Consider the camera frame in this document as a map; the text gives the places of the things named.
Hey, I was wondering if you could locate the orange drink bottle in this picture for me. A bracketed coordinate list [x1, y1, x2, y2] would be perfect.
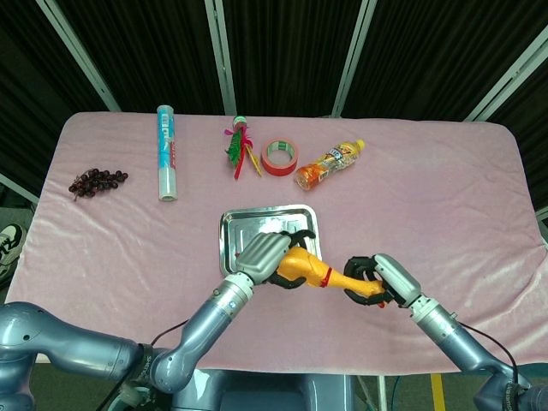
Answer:
[294, 138, 367, 192]

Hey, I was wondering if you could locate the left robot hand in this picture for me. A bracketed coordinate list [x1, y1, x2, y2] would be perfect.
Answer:
[234, 229, 318, 290]

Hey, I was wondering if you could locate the white frame post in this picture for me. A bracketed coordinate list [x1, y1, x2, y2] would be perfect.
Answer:
[331, 0, 378, 118]
[36, 0, 122, 113]
[465, 37, 548, 123]
[204, 0, 238, 116]
[0, 173, 39, 205]

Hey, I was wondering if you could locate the colourful feather shuttlecock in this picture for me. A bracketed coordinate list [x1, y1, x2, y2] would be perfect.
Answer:
[223, 115, 263, 180]

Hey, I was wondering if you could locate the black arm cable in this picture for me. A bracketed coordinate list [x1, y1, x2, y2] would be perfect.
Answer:
[93, 316, 194, 411]
[453, 319, 522, 389]

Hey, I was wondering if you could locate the black curtain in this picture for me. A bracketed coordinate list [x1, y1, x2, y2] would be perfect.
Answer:
[0, 0, 548, 215]

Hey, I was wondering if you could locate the cling film roll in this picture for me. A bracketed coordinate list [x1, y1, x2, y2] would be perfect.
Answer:
[155, 104, 179, 202]

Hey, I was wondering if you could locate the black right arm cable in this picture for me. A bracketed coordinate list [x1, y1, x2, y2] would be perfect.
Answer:
[453, 319, 522, 389]

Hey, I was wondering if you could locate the yellow rubber chicken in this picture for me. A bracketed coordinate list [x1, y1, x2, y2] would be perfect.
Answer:
[276, 246, 393, 309]

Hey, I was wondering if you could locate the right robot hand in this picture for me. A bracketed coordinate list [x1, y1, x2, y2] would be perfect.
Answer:
[342, 253, 423, 309]

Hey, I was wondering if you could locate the pink table cloth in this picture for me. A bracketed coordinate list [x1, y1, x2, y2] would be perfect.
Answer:
[6, 111, 548, 378]

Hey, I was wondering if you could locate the stainless steel tray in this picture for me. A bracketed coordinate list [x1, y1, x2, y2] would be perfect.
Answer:
[218, 204, 323, 277]

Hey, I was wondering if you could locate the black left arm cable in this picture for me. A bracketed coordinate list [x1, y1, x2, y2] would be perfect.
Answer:
[93, 316, 194, 411]

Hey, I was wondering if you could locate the dark red grape bunch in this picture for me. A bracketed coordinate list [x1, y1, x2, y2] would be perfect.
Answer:
[68, 168, 129, 202]

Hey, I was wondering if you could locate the red tape roll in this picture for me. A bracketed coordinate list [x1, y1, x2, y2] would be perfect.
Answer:
[260, 138, 300, 177]

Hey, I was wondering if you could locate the white sneaker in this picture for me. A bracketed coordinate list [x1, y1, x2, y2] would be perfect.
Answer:
[0, 223, 27, 279]

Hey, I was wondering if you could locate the grey robot torso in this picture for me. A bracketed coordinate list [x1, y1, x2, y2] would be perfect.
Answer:
[170, 370, 356, 411]

